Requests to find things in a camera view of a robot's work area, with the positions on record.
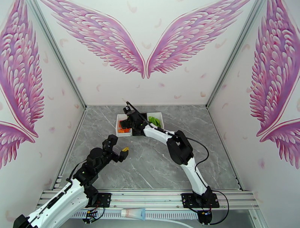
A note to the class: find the white plastic container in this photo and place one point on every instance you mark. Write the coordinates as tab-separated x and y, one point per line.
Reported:
118	134
159	116

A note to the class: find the long green lego beam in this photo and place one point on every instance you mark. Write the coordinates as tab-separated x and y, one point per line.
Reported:
151	120

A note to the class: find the green lego brick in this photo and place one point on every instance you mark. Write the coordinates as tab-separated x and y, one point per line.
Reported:
158	121

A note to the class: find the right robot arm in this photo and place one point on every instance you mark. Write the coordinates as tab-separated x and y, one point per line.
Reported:
180	150

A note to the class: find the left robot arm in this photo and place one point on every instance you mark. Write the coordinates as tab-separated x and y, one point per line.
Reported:
61	201

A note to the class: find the aluminum table edge strip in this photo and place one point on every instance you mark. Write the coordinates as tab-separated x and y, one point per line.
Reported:
216	130
73	140

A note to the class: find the white squeeze tube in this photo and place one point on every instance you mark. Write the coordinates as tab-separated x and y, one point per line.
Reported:
133	213

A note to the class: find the black controller box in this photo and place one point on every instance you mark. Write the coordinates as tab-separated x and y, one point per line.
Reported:
205	218

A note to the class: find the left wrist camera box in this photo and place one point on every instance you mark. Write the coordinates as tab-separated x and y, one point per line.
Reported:
110	141

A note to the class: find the aluminum base rail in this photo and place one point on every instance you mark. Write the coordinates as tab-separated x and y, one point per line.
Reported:
145	199

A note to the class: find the aluminum frame post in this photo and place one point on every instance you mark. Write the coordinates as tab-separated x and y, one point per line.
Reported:
56	51
235	51

